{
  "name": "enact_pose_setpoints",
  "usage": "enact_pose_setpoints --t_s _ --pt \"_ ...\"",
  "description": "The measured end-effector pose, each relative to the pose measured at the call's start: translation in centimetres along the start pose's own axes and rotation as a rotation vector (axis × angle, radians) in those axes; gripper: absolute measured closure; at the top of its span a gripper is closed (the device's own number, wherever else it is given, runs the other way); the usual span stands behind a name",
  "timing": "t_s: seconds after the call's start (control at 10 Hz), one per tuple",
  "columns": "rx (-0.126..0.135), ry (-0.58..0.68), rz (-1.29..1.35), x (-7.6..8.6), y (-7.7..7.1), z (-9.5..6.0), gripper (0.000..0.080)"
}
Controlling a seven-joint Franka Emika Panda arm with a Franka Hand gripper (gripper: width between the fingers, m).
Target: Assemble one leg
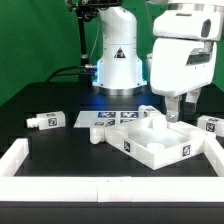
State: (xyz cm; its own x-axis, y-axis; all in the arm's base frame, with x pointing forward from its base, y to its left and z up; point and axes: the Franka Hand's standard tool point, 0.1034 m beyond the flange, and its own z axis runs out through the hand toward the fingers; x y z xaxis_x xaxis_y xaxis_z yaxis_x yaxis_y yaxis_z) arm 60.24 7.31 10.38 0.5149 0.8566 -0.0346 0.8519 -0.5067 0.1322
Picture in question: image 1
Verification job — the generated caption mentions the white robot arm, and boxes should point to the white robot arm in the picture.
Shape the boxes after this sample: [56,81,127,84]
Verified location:
[93,0,224,122]

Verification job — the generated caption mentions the white square tabletop part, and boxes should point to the white square tabletop part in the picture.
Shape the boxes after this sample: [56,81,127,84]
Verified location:
[105,115,207,170]

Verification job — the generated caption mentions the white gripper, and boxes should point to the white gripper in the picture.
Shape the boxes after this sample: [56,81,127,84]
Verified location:
[150,13,223,122]

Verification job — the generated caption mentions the black camera stand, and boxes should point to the black camera stand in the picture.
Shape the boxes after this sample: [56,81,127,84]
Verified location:
[65,0,122,66]

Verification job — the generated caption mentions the white sheet with tags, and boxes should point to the white sheet with tags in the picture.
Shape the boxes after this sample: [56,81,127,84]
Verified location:
[74,111,139,128]

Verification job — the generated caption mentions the white U-shaped fence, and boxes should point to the white U-shaped fence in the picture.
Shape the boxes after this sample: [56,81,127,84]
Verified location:
[0,138,224,202]

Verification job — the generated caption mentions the black cables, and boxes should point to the black cables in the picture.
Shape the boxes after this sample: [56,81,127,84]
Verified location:
[45,65,98,83]

